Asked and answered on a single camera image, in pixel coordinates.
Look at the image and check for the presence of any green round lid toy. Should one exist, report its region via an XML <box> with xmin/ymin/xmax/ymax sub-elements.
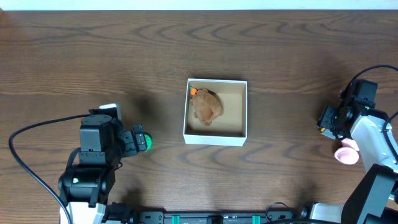
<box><xmin>144</xmin><ymin>133</ymin><xmax>153</xmax><ymax>151</ymax></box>

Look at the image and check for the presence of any pink toy cup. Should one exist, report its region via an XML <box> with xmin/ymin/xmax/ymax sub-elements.
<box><xmin>334</xmin><ymin>138</ymin><xmax>359</xmax><ymax>165</ymax></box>

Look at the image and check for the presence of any brown plush toy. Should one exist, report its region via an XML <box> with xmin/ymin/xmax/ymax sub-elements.
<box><xmin>190</xmin><ymin>87</ymin><xmax>224</xmax><ymax>126</ymax></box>

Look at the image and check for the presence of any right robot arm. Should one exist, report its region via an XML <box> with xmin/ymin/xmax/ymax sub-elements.
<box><xmin>300</xmin><ymin>80</ymin><xmax>397</xmax><ymax>223</ymax></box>

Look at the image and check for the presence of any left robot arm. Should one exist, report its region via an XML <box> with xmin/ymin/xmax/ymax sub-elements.
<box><xmin>58</xmin><ymin>104</ymin><xmax>152</xmax><ymax>223</ymax></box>

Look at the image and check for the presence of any white cardboard box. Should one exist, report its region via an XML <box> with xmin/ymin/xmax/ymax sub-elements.
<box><xmin>183</xmin><ymin>78</ymin><xmax>248</xmax><ymax>147</ymax></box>

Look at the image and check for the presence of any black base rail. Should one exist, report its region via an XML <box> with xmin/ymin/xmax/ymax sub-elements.
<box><xmin>105</xmin><ymin>202</ymin><xmax>312</xmax><ymax>224</ymax></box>

